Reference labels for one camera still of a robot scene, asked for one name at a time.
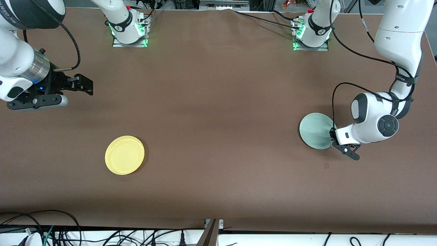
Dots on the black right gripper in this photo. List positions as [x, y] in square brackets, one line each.
[55, 83]

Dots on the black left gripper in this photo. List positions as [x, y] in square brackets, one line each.
[332, 134]

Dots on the pale green round plate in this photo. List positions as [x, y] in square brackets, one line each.
[315, 131]

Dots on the yellow round plate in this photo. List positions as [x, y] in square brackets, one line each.
[124, 155]

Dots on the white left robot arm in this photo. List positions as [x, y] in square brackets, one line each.
[399, 34]

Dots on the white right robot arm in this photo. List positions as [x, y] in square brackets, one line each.
[13, 54]

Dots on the brown table cover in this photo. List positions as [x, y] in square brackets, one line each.
[218, 102]

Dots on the white lower shelf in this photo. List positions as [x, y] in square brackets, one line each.
[273, 241]

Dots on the small orange object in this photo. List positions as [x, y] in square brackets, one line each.
[288, 4]

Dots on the aluminium profile beam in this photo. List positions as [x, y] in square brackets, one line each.
[210, 235]

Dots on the white rounded device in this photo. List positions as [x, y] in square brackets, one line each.
[34, 239]

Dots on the silver metal box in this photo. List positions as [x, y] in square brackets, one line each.
[223, 4]

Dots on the black power plug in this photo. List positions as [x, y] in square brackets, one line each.
[182, 241]

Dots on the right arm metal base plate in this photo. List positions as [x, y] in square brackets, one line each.
[117, 43]

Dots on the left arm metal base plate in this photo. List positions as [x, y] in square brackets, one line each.
[324, 48]

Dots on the small metal bracket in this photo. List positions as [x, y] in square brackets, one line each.
[221, 223]

